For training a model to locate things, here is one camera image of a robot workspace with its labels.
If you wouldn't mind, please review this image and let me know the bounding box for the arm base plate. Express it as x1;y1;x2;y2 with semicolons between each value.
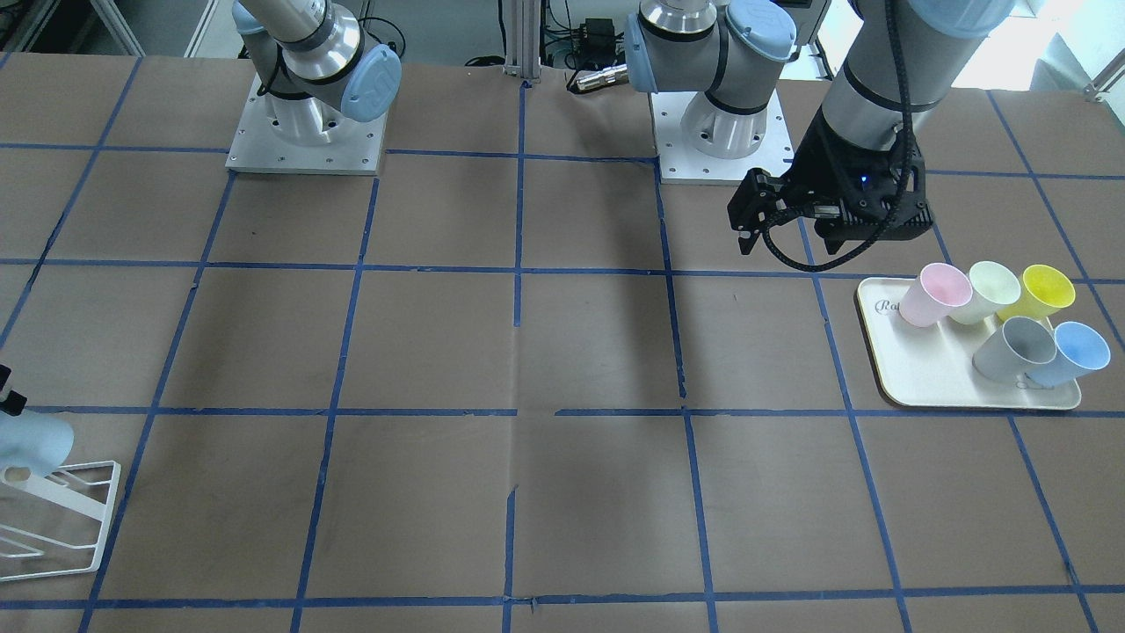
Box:
650;91;795;186
225;76;388;177

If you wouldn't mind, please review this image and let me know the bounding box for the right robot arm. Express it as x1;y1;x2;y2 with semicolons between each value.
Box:
3;1;401;419

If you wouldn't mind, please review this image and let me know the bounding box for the pink plastic cup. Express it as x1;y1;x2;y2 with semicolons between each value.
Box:
897;263;974;328

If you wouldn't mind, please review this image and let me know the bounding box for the aluminium frame post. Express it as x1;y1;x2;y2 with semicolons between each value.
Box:
500;0;545;85

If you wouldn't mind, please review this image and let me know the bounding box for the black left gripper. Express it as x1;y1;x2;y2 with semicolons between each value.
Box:
782;111;933;255

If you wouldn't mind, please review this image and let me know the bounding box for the grey plastic cup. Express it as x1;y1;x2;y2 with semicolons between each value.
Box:
971;316;1058;385

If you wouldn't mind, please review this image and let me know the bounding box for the pale green plastic cup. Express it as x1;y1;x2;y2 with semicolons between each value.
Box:
950;260;1023;325

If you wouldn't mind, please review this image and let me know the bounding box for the cream white serving tray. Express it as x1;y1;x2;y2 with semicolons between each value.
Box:
855;277;1082;412

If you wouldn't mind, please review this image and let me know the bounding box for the yellow plastic cup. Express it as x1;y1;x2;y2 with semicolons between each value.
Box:
996;264;1077;322

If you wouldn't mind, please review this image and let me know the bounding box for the white wire cup rack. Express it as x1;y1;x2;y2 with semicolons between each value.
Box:
1;461;122;584

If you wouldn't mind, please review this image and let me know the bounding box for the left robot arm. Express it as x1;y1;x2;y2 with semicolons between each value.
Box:
623;1;1013;268

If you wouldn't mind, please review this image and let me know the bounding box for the light blue plastic cup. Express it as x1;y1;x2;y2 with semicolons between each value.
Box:
1;410;74;481

